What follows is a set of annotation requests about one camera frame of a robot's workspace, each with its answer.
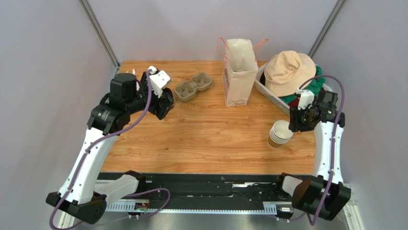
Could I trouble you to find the white paper takeout bag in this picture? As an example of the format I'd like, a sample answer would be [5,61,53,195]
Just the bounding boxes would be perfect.
[217,37,269,107]

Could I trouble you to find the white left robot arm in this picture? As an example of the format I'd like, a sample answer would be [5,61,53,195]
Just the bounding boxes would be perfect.
[46,67,174,225]

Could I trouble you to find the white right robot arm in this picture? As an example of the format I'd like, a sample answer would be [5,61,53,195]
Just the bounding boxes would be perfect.
[280,89,351,221]

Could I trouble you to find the dark red cloth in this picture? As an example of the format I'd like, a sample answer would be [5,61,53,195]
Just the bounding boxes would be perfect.
[288,87,327,109]

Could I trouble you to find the stack of paper cups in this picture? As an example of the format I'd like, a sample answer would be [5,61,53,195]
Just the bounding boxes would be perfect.
[268,120,294,148]

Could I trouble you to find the white plastic basket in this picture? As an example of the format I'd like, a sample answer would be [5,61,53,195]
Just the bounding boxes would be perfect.
[254,62,333,117]

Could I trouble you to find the green cloth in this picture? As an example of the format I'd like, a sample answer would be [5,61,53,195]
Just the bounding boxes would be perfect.
[279,65,326,104]

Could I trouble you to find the beige bucket hat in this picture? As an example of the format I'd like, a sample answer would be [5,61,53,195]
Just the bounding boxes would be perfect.
[264,50,316,97]

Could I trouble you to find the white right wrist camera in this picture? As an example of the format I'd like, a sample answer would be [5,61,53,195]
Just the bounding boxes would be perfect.
[295,88,315,110]

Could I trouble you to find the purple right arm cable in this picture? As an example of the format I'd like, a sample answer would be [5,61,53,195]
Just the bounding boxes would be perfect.
[277,75,346,226]

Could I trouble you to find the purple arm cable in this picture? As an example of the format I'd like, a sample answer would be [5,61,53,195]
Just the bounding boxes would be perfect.
[48,68,171,230]
[277,75,346,226]

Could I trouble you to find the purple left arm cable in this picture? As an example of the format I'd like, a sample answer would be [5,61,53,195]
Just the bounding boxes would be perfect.
[48,68,171,230]

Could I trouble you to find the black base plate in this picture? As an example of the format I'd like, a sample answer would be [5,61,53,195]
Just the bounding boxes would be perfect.
[137,173,292,210]

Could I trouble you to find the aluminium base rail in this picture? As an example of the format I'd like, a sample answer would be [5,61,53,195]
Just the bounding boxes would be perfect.
[57,178,364,230]

